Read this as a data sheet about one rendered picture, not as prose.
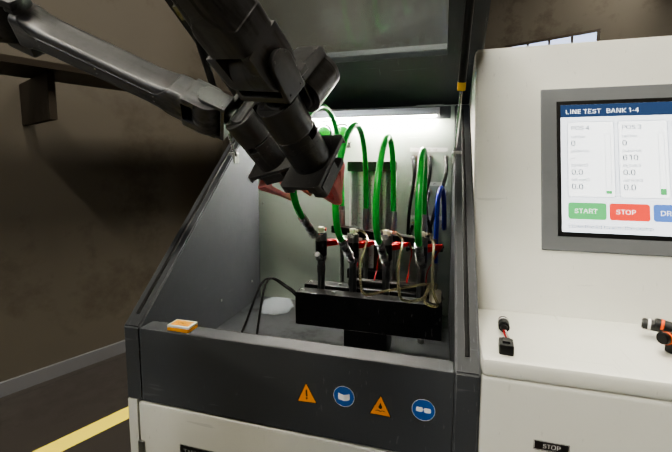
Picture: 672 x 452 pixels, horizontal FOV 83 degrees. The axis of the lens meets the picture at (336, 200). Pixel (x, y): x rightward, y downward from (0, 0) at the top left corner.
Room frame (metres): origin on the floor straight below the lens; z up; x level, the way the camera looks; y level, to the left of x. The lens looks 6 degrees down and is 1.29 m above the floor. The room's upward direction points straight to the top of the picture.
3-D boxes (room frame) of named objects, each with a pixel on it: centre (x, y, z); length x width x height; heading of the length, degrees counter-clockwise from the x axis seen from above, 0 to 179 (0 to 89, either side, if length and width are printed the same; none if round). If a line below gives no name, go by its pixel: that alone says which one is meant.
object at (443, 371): (0.69, 0.10, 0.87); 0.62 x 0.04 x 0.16; 74
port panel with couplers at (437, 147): (1.11, -0.27, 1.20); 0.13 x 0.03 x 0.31; 74
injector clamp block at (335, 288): (0.89, -0.08, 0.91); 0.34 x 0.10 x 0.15; 74
